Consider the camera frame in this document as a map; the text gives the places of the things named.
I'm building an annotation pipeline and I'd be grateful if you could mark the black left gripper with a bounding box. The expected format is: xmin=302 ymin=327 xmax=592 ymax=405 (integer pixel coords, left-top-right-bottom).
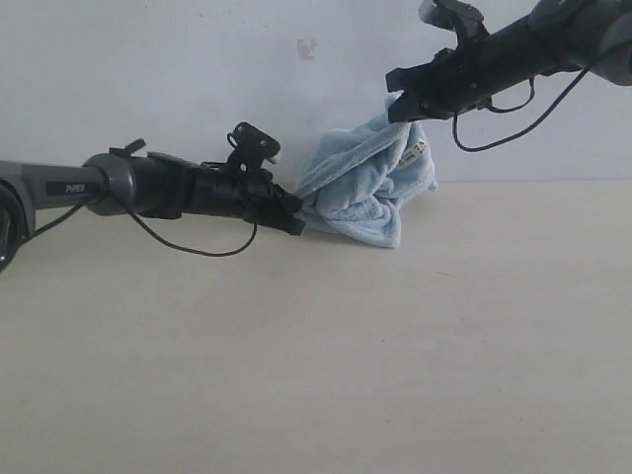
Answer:
xmin=195 ymin=162 xmax=305 ymax=236

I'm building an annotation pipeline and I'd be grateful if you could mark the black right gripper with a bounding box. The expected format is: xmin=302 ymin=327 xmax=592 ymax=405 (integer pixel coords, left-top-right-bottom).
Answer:
xmin=385 ymin=35 xmax=538 ymax=122

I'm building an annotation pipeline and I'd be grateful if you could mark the black camera cable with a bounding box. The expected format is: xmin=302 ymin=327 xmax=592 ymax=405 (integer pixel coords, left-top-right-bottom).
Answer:
xmin=451 ymin=68 xmax=593 ymax=152
xmin=24 ymin=190 xmax=258 ymax=258

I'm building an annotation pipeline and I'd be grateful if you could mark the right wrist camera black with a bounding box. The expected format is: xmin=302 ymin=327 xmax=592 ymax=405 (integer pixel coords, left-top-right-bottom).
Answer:
xmin=418 ymin=0 xmax=490 ymax=49

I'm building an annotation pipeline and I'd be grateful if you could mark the black left camera cable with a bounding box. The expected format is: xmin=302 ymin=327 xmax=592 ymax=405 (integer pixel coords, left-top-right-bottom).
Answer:
xmin=24 ymin=190 xmax=258 ymax=258

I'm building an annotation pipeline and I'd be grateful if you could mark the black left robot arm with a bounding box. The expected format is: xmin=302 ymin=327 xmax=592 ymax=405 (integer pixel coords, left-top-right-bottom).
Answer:
xmin=1 ymin=139 xmax=305 ymax=268

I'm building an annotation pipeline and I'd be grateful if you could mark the light blue fluffy towel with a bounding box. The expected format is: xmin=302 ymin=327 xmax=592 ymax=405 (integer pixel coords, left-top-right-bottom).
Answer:
xmin=293 ymin=111 xmax=438 ymax=249

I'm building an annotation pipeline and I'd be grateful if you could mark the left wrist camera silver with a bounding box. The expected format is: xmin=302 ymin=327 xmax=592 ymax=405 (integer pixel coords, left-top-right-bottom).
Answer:
xmin=226 ymin=121 xmax=281 ymax=170

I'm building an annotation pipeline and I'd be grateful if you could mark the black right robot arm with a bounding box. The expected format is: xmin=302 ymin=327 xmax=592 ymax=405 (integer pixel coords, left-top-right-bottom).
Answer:
xmin=385 ymin=1 xmax=631 ymax=123

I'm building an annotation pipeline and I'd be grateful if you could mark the black right camera cable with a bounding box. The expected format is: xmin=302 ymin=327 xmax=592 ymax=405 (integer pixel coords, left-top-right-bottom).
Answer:
xmin=451 ymin=68 xmax=593 ymax=152

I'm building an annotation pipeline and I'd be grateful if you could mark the white towel care label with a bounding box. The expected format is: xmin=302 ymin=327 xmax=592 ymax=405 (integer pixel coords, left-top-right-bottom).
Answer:
xmin=397 ymin=140 xmax=428 ymax=169

